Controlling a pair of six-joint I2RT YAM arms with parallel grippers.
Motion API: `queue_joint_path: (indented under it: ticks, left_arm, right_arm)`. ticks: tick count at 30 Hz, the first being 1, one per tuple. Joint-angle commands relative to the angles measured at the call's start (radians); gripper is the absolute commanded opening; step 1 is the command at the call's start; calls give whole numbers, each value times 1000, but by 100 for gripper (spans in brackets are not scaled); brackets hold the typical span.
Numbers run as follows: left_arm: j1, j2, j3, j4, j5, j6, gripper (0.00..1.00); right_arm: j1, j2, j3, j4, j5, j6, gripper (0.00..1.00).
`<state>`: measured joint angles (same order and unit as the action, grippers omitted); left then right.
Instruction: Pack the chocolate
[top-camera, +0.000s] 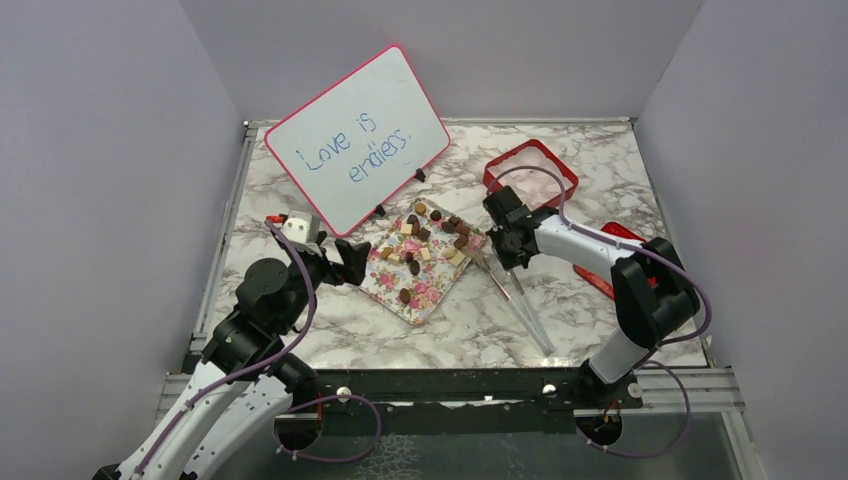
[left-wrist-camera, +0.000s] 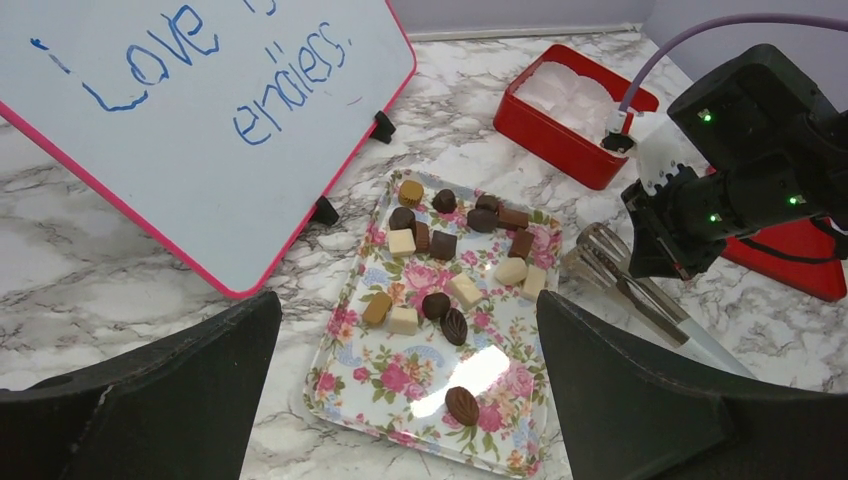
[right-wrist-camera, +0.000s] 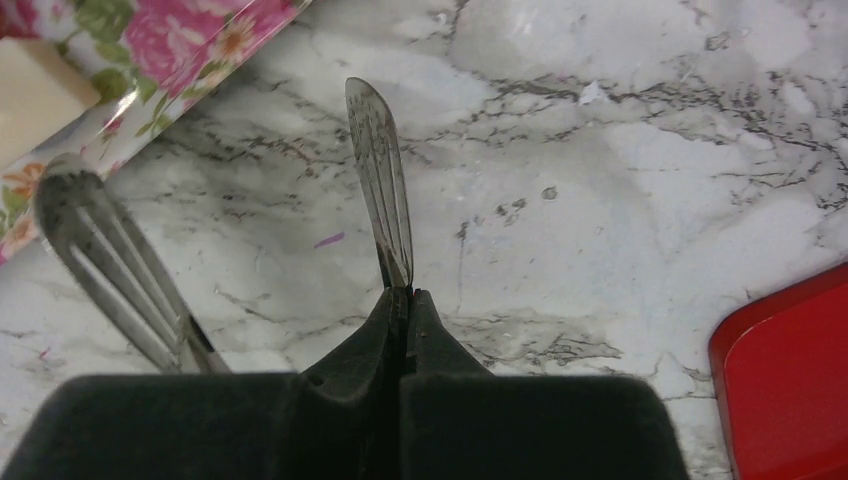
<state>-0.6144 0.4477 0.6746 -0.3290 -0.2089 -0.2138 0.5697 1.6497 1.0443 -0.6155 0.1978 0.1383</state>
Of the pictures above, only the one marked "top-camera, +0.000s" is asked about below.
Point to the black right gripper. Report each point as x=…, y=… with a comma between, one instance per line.
x=507, y=260

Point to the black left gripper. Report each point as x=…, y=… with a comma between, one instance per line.
x=354, y=259

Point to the red box lid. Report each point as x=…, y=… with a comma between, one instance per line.
x=600, y=279

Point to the red chocolate box base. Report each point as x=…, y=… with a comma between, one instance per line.
x=536, y=175

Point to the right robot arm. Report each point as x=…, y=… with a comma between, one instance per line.
x=652, y=294

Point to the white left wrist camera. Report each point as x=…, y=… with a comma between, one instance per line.
x=302, y=230

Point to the white board pink frame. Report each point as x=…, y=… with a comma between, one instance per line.
x=356, y=144

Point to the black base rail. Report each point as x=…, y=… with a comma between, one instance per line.
x=305, y=404

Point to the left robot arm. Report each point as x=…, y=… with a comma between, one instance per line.
x=247, y=373

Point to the floral rectangular tray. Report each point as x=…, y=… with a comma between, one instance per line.
x=432, y=244

